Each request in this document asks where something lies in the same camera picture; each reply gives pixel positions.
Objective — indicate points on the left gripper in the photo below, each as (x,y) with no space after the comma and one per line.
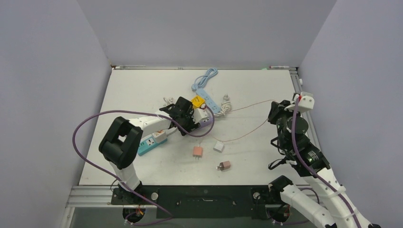
(192,125)

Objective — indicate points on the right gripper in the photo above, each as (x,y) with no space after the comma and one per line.
(278,109)

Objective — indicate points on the yellow cube socket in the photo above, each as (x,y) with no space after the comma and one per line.
(198,102)

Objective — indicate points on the white cube socket adapter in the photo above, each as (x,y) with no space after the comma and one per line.
(159,136)

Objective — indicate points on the purple power strip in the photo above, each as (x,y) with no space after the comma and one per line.
(206,122)

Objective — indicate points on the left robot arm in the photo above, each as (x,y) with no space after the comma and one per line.
(122,140)

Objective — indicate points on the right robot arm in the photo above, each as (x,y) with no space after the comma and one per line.
(334,209)

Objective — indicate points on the light blue power strip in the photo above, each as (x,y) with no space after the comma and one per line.
(208,100)

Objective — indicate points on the teal power strip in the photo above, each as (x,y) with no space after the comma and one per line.
(148,144)

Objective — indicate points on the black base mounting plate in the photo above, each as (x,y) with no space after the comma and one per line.
(195,209)

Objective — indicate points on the pink wall charger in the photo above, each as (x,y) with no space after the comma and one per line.
(197,152)

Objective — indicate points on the aluminium right frame rail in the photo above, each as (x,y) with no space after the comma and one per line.
(296,82)

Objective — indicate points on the aluminium frame rail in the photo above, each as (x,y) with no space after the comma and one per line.
(94,198)
(296,82)

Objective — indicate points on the small white wall charger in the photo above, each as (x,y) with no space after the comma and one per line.
(219,146)

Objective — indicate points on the brown wall charger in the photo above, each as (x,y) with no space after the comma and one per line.
(224,165)

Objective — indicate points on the aluminium front frame rail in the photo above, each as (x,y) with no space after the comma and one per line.
(94,198)

